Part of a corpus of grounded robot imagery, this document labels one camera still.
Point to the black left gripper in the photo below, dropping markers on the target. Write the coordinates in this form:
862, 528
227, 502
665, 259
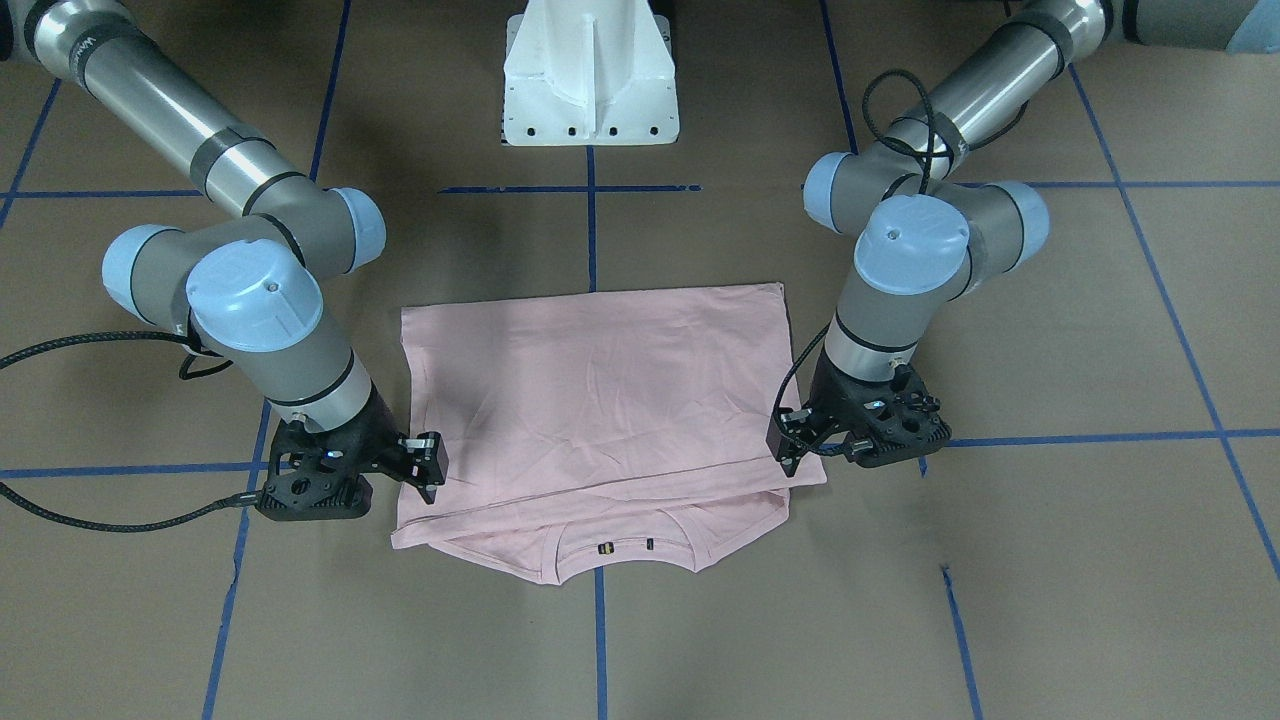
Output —
829, 394

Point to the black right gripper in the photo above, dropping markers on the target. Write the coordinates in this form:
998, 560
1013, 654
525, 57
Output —
373, 432

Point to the pink printed t-shirt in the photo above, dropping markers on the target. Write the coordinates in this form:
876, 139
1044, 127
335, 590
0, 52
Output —
591, 429

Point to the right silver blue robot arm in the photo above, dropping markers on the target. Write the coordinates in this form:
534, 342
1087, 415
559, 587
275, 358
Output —
247, 289

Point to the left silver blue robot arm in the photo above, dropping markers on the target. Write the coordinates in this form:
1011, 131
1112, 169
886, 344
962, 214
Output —
922, 241

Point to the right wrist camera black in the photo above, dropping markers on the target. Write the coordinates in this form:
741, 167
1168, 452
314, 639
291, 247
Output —
313, 494

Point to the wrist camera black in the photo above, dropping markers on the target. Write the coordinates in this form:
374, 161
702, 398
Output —
313, 494
896, 425

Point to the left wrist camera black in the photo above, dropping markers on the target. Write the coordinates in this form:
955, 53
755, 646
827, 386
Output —
896, 425

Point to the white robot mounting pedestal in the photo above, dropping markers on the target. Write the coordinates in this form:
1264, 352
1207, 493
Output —
581, 73

